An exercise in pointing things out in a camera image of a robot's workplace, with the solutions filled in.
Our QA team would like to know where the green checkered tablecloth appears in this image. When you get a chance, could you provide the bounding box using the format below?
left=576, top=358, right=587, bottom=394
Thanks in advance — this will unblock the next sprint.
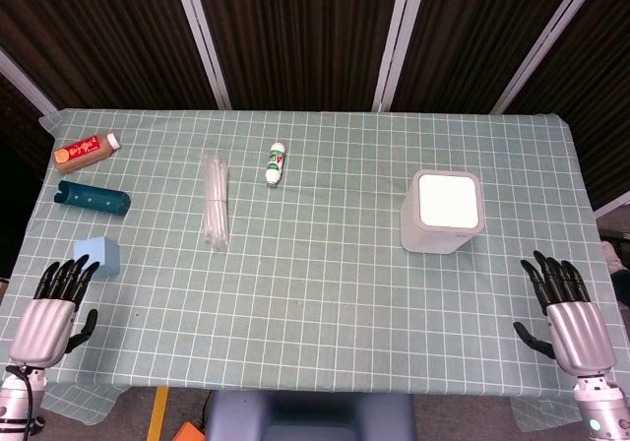
left=0, top=108, right=630, bottom=433

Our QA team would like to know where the dark teal curved holder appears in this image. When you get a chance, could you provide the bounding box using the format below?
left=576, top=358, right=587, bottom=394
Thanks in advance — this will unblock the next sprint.
left=52, top=180, right=132, bottom=218

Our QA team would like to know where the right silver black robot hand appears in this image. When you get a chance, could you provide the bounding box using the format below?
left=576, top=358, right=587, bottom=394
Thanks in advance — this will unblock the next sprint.
left=512, top=250, right=617, bottom=377

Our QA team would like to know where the small white green bottle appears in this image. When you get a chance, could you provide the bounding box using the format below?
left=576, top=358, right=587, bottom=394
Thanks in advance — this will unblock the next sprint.
left=265, top=142, right=288, bottom=187

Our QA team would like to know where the orange box on floor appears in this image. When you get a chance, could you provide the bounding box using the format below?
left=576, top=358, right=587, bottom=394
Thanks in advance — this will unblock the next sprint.
left=171, top=420, right=207, bottom=441

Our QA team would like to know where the brown drink bottle red label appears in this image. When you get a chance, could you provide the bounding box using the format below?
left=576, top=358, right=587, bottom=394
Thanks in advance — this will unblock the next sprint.
left=52, top=133, right=122, bottom=174

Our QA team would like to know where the bundle of clear straws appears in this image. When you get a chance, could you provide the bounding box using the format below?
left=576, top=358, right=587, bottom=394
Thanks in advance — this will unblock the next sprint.
left=202, top=153, right=231, bottom=252

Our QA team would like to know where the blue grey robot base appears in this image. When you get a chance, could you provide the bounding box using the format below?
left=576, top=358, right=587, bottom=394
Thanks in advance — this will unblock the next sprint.
left=205, top=390, right=417, bottom=441

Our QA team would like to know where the white square container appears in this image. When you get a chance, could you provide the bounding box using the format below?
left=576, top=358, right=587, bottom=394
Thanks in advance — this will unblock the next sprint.
left=400, top=168, right=487, bottom=255

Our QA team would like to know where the light blue foam cube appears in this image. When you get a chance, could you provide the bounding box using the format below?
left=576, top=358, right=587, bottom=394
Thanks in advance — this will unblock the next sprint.
left=73, top=236, right=121, bottom=279

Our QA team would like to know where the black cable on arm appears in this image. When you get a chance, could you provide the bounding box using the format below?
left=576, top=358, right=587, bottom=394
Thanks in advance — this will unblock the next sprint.
left=3, top=364, right=46, bottom=436

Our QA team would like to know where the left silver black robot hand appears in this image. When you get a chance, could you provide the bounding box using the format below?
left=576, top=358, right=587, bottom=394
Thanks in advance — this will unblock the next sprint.
left=8, top=254, right=101, bottom=369

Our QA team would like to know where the white partition frame post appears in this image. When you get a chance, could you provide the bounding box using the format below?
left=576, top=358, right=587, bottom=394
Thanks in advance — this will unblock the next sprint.
left=490, top=0, right=608, bottom=115
left=0, top=47, right=59, bottom=116
left=372, top=0, right=420, bottom=113
left=169, top=0, right=232, bottom=111

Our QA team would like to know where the yellow floor tape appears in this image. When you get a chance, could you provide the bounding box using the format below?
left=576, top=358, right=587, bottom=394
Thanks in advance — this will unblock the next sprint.
left=147, top=386, right=170, bottom=441

